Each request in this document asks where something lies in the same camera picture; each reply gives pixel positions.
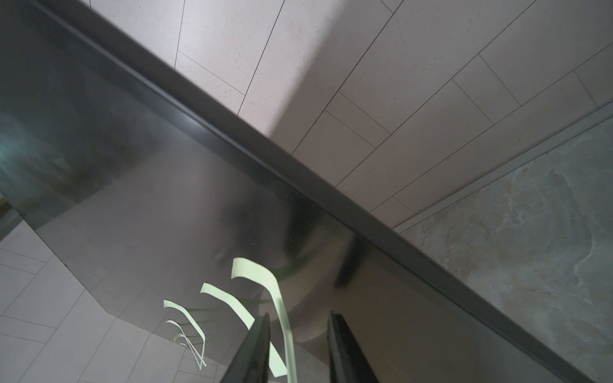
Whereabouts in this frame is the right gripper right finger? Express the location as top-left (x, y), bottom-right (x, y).
top-left (327, 311), bottom-right (379, 383)

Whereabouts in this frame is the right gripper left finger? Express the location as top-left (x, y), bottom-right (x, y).
top-left (220, 314), bottom-right (270, 383)

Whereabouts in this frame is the green sticky note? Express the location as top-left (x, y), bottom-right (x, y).
top-left (163, 299), bottom-right (207, 354)
top-left (201, 282), bottom-right (287, 378)
top-left (165, 319), bottom-right (207, 370)
top-left (231, 257), bottom-right (299, 383)

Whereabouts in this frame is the black flat monitor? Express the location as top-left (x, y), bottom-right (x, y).
top-left (1, 1), bottom-right (587, 382)

